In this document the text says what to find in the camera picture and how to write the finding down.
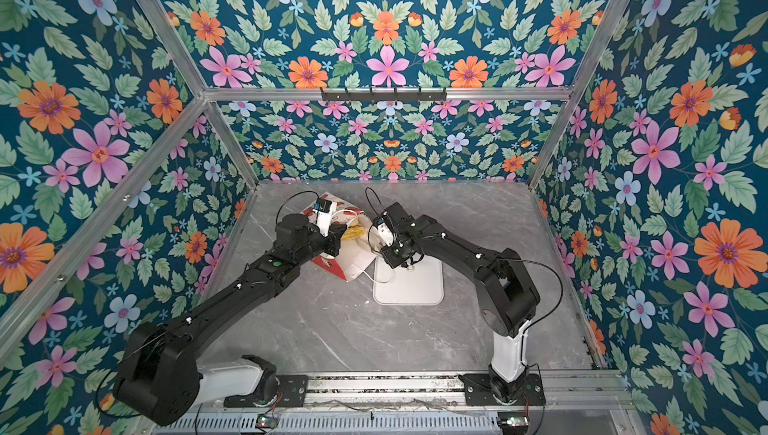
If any red white paper bag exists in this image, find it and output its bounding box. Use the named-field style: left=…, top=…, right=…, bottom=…
left=302, top=192, right=380, bottom=283

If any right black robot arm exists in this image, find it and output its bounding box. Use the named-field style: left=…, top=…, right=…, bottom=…
left=373, top=203, right=541, bottom=404

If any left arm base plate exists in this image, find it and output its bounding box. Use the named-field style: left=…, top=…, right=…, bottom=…
left=224, top=375, right=309, bottom=409

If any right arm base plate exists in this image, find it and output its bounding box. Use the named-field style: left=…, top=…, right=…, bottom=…
left=458, top=373, right=546, bottom=406

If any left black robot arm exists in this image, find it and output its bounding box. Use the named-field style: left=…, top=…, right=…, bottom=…
left=113, top=214, right=347, bottom=426

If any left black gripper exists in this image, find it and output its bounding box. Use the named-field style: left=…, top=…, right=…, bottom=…
left=293, top=220, right=348, bottom=267

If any round fake bread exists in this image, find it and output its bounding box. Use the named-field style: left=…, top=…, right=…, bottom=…
left=342, top=221, right=366, bottom=241

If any black hook rail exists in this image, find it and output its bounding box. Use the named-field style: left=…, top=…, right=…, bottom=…
left=320, top=88, right=448, bottom=103

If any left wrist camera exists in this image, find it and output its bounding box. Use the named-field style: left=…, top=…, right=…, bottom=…
left=313, top=198, right=337, bottom=237

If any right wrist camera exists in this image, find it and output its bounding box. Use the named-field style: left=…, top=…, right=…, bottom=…
left=373, top=221, right=396, bottom=247

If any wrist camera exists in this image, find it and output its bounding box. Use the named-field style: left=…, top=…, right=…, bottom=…
left=373, top=221, right=396, bottom=247
left=313, top=198, right=337, bottom=237

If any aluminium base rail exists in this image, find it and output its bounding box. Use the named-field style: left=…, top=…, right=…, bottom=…
left=137, top=370, right=635, bottom=412

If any white rectangular tray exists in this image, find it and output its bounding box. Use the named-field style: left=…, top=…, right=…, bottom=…
left=373, top=256, right=444, bottom=307

